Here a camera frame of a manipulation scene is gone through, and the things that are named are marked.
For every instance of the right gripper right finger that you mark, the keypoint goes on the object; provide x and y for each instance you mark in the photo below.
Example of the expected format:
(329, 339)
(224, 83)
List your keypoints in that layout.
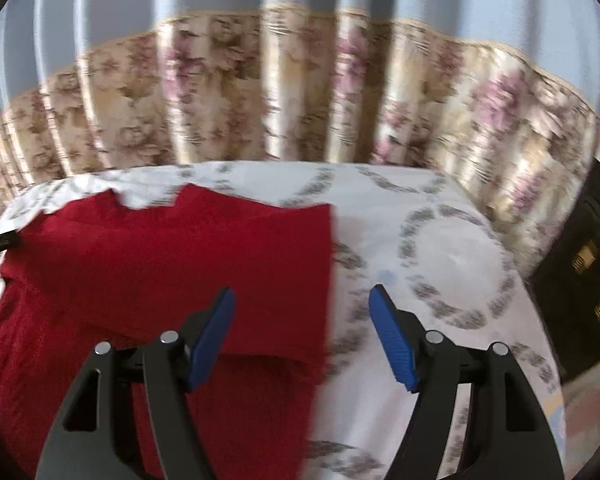
(475, 416)

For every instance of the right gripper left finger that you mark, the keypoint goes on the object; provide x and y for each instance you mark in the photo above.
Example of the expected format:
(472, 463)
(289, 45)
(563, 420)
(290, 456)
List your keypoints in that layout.
(124, 402)

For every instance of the red knitted sweater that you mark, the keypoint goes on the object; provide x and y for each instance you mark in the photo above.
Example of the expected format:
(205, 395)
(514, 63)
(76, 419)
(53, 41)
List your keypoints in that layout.
(99, 271)

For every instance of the dark wooden cabinet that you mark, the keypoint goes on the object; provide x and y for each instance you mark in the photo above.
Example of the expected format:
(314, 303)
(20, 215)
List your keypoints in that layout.
(566, 285)

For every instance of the white patterned bed sheet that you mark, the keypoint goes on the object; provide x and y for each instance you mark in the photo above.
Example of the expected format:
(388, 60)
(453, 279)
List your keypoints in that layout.
(412, 230)

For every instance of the blue floral curtain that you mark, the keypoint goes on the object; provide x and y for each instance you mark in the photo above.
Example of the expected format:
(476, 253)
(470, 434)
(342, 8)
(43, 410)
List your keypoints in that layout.
(501, 95)

